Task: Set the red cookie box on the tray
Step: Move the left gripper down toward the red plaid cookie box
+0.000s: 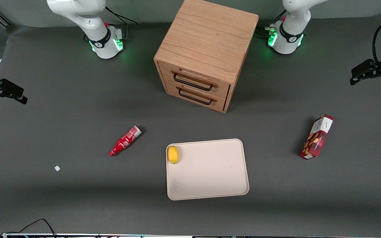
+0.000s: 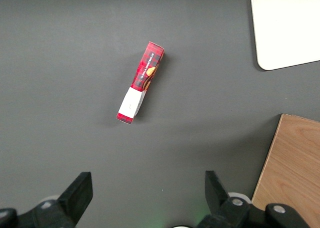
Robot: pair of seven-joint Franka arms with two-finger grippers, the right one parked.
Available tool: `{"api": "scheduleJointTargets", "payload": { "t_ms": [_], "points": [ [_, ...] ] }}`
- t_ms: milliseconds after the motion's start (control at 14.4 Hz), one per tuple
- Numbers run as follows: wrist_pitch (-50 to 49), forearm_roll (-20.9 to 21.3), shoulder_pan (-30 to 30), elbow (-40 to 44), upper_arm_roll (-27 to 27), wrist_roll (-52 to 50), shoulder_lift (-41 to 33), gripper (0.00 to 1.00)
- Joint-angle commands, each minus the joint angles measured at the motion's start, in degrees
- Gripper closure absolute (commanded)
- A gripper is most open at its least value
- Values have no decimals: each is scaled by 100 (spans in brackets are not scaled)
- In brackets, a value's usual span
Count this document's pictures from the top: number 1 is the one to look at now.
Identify wooden two-drawer cabinet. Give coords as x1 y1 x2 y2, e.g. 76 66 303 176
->
153 0 259 114

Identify wooden drawer front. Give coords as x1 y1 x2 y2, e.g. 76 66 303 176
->
158 61 231 100
165 82 228 112

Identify red soda bottle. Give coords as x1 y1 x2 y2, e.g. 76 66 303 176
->
108 125 142 157

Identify black floor cable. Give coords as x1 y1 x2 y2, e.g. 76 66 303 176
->
0 218 57 237

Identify black right base cable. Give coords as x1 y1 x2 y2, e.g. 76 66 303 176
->
105 6 138 41

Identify black base cable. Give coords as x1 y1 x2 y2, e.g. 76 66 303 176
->
256 9 287 37
105 6 138 41

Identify black metal drawer handle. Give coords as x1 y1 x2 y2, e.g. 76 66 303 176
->
178 88 213 106
173 73 214 92

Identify red cookie box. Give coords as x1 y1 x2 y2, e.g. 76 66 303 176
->
299 114 334 160

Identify yellow lemon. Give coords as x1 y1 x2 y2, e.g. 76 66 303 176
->
168 145 180 165

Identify beige plastic tray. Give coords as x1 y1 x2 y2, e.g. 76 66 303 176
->
166 139 250 201

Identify black left base cable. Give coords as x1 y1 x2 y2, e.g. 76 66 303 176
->
256 9 287 37

